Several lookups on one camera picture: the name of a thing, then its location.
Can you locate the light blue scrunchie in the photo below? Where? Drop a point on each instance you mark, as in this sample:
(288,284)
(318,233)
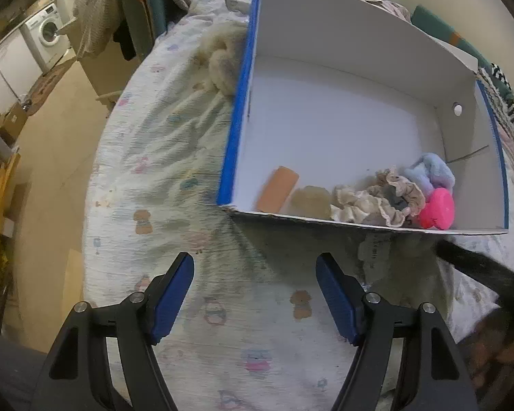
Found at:
(432,171)

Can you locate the pink plush toy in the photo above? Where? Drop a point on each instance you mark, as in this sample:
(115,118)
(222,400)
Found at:
(437,209)

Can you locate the person's right hand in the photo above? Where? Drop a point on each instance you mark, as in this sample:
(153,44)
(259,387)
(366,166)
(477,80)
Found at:
(494,351)

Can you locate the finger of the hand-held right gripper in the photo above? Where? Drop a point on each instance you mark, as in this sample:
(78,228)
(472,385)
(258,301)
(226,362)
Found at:
(471,261)

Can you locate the blue cardboard box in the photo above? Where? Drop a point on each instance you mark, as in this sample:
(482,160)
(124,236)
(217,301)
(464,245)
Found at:
(347,128)

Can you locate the brown doormat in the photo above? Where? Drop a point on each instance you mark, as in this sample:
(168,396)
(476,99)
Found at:
(51,81)

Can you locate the printed bedsheet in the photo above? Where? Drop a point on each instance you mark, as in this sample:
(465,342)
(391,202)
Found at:
(167,145)

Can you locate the beige fluffy plush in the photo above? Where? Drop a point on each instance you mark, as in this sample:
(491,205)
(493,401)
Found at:
(222,62)

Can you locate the teal chair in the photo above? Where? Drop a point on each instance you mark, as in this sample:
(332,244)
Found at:
(141,4)

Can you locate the orange sponge block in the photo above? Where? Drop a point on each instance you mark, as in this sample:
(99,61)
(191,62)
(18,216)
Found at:
(278,188)

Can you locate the black white striped cloth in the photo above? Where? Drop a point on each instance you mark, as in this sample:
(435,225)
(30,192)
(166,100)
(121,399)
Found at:
(512,107)

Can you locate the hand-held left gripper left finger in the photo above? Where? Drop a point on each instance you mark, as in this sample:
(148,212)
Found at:
(171,299)

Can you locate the black garment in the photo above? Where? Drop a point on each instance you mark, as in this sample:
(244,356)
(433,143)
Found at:
(126,40)

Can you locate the cream frilly scrunchie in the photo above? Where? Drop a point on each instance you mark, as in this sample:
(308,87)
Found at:
(353,203)

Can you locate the frilly grey beige scrunchie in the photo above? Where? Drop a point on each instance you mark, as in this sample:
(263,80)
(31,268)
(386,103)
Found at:
(396,197)

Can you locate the yellow wooden chair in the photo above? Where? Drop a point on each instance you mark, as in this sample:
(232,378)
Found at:
(0,205)

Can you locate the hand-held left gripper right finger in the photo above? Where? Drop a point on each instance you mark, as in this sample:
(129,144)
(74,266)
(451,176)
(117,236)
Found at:
(336,299)

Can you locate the white lower kitchen cabinet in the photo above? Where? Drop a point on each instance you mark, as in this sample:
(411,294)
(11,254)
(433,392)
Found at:
(8,70)

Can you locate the white washing machine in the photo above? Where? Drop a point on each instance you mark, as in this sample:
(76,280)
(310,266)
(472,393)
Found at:
(47,30)

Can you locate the beige knit cardigan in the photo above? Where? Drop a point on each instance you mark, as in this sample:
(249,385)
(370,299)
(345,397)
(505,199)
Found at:
(98,13)

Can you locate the beige fuzzy pad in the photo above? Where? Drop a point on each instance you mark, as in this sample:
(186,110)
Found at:
(312,202)

